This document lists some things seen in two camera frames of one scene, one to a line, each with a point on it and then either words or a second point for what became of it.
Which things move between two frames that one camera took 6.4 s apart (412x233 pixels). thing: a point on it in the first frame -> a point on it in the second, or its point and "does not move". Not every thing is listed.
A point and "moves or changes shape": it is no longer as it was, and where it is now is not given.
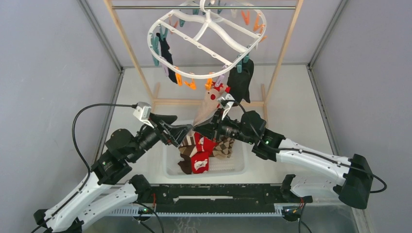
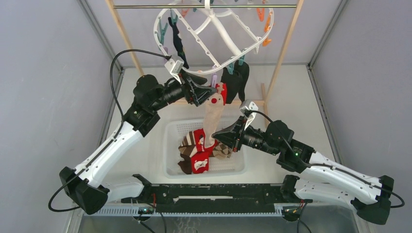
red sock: [199, 162] does not move
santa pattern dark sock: [166, 54] -> [177, 40]
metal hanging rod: [204, 7] does not move
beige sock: [210, 103] moves or changes shape
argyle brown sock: [222, 149] does not move
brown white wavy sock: [187, 148] does not move
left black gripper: [177, 133] -> [198, 95]
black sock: [239, 83] moves or changes shape
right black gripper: [213, 128] -> [230, 135]
